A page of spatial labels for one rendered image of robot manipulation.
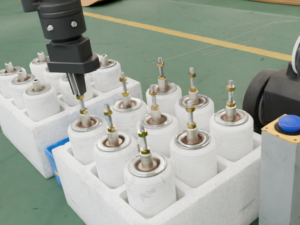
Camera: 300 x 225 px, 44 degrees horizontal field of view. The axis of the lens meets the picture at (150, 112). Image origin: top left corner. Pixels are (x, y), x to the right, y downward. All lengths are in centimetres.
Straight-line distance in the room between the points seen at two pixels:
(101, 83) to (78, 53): 44
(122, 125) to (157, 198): 27
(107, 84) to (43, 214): 44
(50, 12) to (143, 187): 37
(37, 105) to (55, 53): 33
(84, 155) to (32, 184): 33
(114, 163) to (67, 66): 22
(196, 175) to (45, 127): 51
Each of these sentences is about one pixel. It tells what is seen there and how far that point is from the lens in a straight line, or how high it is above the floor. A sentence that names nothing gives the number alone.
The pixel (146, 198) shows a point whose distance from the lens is 70.
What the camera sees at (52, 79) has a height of 23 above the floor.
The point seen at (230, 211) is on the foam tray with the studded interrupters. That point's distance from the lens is 84.
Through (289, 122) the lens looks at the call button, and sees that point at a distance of 67.
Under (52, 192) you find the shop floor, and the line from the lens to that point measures 112.
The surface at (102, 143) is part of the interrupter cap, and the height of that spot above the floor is 25.
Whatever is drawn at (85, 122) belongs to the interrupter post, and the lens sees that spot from 87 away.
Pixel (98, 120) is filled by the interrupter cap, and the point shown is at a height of 25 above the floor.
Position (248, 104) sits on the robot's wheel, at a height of 12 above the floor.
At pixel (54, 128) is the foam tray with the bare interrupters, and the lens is 111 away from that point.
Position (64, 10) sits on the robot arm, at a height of 52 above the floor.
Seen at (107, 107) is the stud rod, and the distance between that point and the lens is 75.
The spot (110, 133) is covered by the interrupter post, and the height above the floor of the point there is 28.
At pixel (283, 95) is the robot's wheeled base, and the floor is 18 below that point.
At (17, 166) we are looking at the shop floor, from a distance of 128.
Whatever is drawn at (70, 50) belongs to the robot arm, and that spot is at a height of 44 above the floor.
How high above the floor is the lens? 67
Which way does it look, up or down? 28 degrees down
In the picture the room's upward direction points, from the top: 8 degrees counter-clockwise
